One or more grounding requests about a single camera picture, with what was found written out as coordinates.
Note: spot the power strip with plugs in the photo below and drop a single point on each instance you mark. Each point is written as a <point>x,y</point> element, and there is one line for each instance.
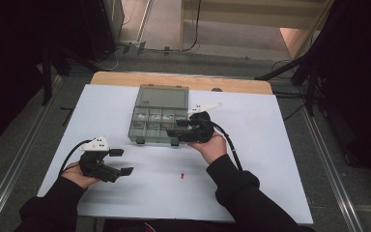
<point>132,45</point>

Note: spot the metal floor rail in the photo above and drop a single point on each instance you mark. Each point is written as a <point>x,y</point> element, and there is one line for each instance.
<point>16,161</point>
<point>331,167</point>

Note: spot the black tripod stand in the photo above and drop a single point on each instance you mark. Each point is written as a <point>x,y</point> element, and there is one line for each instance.
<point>290,66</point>

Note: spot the light wooden panel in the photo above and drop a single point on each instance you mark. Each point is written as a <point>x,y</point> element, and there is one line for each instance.
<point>291,40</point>

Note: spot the person's left hand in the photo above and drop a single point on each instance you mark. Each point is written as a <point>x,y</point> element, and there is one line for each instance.
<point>75,177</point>

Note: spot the white table mat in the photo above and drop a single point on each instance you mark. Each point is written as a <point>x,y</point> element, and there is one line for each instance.
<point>254,135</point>

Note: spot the grey transparent compartment box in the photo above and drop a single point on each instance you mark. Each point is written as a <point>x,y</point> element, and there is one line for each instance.
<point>161,98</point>

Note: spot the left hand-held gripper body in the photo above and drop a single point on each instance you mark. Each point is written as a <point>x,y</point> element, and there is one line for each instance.
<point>93,167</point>

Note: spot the dark cabinet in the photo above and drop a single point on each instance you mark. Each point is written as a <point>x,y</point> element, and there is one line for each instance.
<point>99,25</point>

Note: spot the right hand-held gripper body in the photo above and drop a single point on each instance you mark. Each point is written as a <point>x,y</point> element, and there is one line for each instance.
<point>199,130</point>

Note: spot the person's right hand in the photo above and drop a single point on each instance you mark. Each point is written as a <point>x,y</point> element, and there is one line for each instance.
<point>212,150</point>

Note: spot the dark round table grommet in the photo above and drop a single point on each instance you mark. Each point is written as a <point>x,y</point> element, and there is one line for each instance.
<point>216,89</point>

